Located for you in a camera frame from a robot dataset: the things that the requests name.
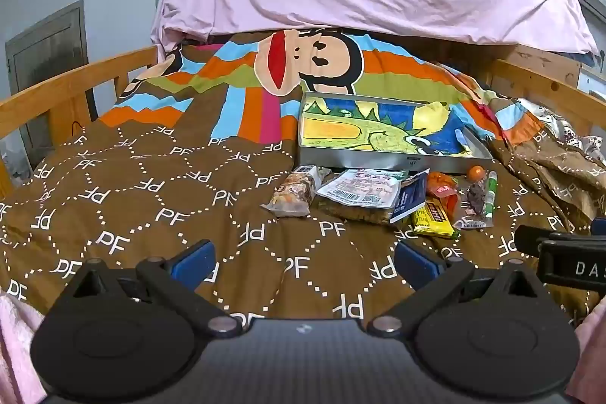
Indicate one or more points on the clear dried plum packet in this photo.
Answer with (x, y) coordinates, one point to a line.
(476, 200)

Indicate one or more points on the green sausage stick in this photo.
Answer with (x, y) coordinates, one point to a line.
(491, 191)

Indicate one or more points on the silver floral quilt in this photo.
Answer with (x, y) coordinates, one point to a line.
(563, 129)

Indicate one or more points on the silver metal tray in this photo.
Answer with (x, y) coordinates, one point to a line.
(355, 159)

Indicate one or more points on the mixed nut snack packet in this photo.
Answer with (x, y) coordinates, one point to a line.
(293, 193)

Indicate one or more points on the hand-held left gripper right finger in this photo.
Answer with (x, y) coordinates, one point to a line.
(416, 263)

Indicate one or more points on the wooden bed frame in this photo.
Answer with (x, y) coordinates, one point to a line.
(61, 87)

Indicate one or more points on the small tangerine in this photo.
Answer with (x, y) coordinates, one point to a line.
(476, 173)

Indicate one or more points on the grey door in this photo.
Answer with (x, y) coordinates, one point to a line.
(47, 49)

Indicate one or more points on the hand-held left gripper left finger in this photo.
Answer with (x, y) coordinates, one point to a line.
(194, 263)

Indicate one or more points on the brown cartoon printed blanket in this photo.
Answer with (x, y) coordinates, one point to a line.
(142, 195)

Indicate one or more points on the orange chicken leg packet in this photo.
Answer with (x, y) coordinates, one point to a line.
(442, 188)

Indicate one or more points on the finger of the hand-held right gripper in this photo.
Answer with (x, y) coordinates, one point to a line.
(535, 238)
(599, 225)

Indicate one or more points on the navy blue sachet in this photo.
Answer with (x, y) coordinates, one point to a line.
(409, 200)

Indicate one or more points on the yellow snack packet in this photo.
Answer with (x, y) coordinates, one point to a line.
(431, 219)

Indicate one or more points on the plywood board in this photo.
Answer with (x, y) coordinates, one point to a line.
(539, 58)

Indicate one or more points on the white snack packet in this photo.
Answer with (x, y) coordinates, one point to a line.
(360, 188)

